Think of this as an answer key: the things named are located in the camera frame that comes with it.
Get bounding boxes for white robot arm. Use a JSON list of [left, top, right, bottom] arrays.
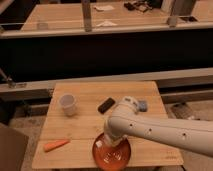
[[104, 96, 213, 157]]

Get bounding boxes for orange ceramic bowl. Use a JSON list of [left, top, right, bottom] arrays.
[[92, 133, 131, 171]]

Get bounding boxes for black rectangular block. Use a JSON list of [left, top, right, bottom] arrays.
[[98, 98, 115, 114]]

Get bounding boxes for blue sponge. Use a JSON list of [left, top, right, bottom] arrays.
[[138, 100, 148, 112]]

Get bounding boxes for white plastic cup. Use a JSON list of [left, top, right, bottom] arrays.
[[58, 94, 77, 117]]

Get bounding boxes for orange carrot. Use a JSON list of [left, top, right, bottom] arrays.
[[43, 140, 69, 152]]

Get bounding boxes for brown box corner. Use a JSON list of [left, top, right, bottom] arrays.
[[0, 123, 28, 171]]

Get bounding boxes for metal clamp at left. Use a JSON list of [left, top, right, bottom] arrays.
[[0, 67, 27, 88]]

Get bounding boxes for crumpled white tissue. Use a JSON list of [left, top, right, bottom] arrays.
[[96, 20, 117, 27]]

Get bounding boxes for white paper on far table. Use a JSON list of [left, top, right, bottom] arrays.
[[94, 5, 114, 11]]

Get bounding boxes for black objects on far table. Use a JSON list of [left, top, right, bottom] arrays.
[[124, 0, 153, 13]]

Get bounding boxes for metal post right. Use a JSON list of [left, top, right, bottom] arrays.
[[167, 0, 185, 27]]

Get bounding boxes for metal post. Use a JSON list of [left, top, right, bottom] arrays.
[[81, 0, 92, 32], [167, 0, 185, 27]]

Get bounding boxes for metal post left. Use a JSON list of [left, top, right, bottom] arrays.
[[81, 0, 92, 32]]

